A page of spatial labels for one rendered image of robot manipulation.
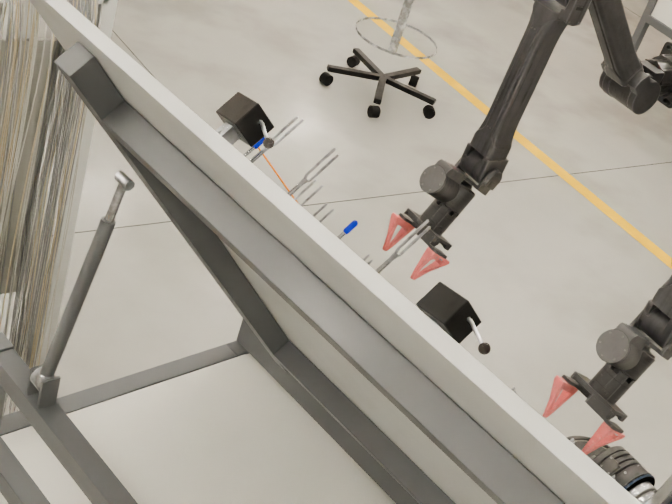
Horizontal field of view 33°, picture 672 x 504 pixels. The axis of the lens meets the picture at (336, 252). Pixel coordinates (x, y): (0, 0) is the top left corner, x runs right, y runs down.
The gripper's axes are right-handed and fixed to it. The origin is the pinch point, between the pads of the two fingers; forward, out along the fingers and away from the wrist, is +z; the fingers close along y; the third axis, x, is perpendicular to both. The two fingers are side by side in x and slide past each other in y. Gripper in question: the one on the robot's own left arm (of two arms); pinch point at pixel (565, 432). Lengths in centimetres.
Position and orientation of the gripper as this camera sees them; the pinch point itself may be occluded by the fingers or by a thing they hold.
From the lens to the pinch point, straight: 200.5
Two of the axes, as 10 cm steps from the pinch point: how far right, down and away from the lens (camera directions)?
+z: -6.3, 7.6, 1.7
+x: 5.6, 2.9, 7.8
